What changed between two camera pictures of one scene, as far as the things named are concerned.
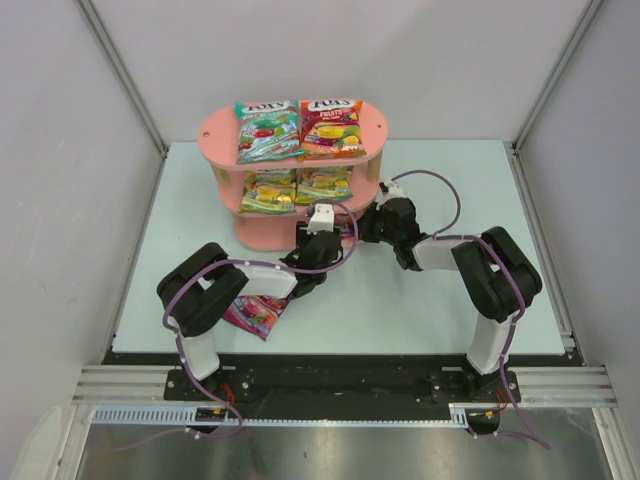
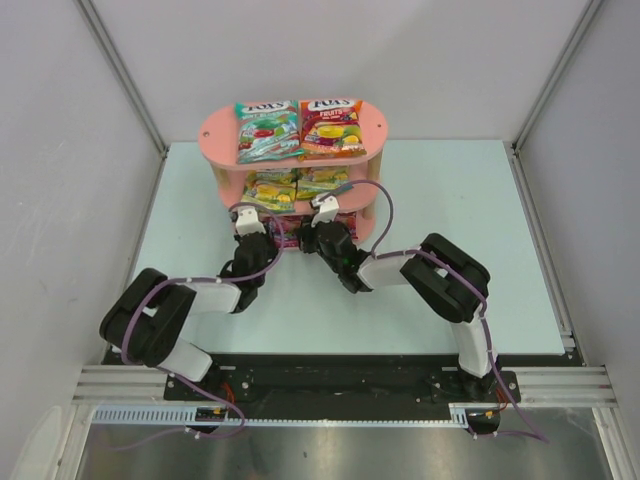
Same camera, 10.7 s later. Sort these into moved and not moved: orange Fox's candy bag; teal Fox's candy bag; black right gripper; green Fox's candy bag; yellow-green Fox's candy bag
Moved: black right gripper
Not moved: teal Fox's candy bag; orange Fox's candy bag; yellow-green Fox's candy bag; green Fox's candy bag
